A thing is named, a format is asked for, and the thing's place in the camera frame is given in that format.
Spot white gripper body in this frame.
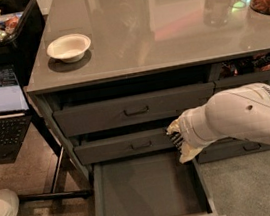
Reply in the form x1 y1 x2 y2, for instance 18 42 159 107
175 102 219 152

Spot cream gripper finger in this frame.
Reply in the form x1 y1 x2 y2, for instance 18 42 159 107
178 143 204 164
167 119 180 134

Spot black rxbar chocolate bar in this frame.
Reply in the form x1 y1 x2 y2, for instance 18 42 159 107
170 132 184 150

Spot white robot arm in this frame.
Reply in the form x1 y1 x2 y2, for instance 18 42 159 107
166 82 270 163

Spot grey bottom right drawer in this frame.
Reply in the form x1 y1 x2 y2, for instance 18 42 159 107
197 137 270 164

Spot grey drawer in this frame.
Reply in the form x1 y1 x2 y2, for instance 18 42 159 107
215 71 270 92
53 82 214 137
74 128 174 165
197 137 270 164

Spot open bottom left drawer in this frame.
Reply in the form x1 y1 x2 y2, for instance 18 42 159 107
93 150 224 216

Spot chip bags in top drawer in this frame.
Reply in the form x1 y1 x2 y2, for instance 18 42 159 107
220 53 270 79

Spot grey middle left drawer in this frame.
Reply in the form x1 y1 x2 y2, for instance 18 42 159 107
74 128 174 165

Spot grey top right drawer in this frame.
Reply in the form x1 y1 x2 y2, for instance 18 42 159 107
215 71 270 92

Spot grey top left drawer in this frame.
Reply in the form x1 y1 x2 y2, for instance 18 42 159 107
53 82 214 137

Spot white paper bowl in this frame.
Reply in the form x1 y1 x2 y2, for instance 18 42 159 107
47 34 91 63

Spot black bin of snacks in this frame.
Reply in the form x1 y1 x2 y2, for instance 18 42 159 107
0 0 54 91

